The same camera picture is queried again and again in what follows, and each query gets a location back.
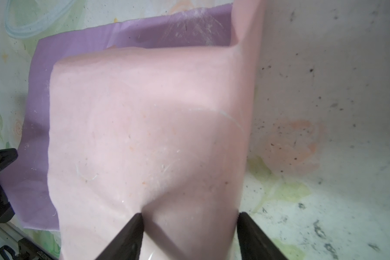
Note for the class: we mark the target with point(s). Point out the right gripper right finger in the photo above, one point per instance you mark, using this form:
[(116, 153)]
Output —
[(254, 243)]

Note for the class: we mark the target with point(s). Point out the purple wrapping paper sheet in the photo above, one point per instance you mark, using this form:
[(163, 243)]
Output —
[(148, 116)]

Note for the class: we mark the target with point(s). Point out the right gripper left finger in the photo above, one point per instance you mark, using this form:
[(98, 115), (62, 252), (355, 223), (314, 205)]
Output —
[(127, 243)]

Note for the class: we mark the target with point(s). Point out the aluminium front rail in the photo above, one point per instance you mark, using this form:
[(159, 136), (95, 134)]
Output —
[(16, 245)]

